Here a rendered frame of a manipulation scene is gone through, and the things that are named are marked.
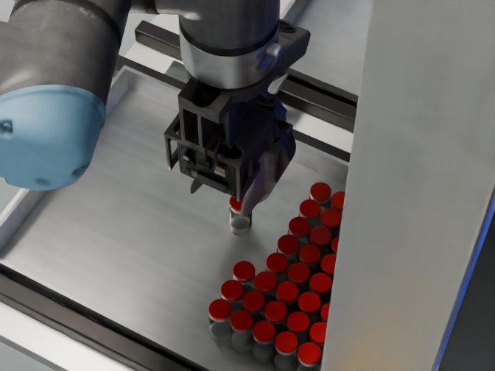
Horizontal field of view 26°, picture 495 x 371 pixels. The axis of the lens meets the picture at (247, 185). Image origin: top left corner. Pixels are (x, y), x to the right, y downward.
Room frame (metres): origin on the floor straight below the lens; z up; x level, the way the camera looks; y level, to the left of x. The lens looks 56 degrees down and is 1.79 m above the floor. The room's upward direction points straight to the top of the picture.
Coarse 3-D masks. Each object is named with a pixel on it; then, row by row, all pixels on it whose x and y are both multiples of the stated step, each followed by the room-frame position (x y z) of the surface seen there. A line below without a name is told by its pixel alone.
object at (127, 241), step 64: (128, 128) 0.68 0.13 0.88; (64, 192) 0.60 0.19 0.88; (128, 192) 0.60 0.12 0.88; (0, 256) 0.52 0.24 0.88; (64, 256) 0.52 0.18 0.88; (128, 256) 0.52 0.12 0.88; (192, 256) 0.52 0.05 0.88; (256, 256) 0.52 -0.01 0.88; (128, 320) 0.45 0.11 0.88; (192, 320) 0.45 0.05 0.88
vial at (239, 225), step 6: (234, 210) 0.55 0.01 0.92; (234, 216) 0.55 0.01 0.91; (240, 216) 0.55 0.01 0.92; (246, 216) 0.55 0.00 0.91; (234, 222) 0.55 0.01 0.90; (240, 222) 0.55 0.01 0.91; (246, 222) 0.55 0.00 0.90; (234, 228) 0.55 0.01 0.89; (240, 228) 0.55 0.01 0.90; (246, 228) 0.55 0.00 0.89; (240, 234) 0.55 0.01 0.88
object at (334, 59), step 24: (312, 0) 0.86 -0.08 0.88; (336, 0) 0.86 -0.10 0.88; (360, 0) 0.86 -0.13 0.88; (312, 24) 0.83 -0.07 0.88; (336, 24) 0.83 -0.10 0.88; (360, 24) 0.83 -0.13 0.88; (312, 48) 0.79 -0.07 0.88; (336, 48) 0.79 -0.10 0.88; (360, 48) 0.79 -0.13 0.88; (288, 72) 0.74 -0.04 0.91; (312, 72) 0.76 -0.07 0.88; (336, 72) 0.76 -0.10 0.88; (360, 72) 0.76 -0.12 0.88; (336, 96) 0.71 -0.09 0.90
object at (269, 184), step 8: (264, 152) 0.54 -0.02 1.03; (264, 160) 0.54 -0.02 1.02; (272, 160) 0.54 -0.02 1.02; (264, 168) 0.54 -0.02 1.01; (272, 168) 0.54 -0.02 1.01; (256, 176) 0.53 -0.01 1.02; (264, 176) 0.54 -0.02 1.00; (272, 176) 0.54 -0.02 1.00; (256, 184) 0.53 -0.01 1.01; (264, 184) 0.54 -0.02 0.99; (272, 184) 0.54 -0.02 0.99; (248, 192) 0.52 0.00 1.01; (256, 192) 0.52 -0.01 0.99; (264, 192) 0.54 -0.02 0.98; (248, 200) 0.51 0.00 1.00; (256, 200) 0.52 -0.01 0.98; (248, 208) 0.51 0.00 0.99
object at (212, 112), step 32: (192, 96) 0.51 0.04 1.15; (224, 96) 0.51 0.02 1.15; (256, 96) 0.55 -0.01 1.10; (192, 128) 0.52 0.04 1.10; (224, 128) 0.52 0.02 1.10; (256, 128) 0.52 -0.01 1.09; (192, 160) 0.51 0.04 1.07; (224, 160) 0.49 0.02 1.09; (256, 160) 0.52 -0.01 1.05; (224, 192) 0.49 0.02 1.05
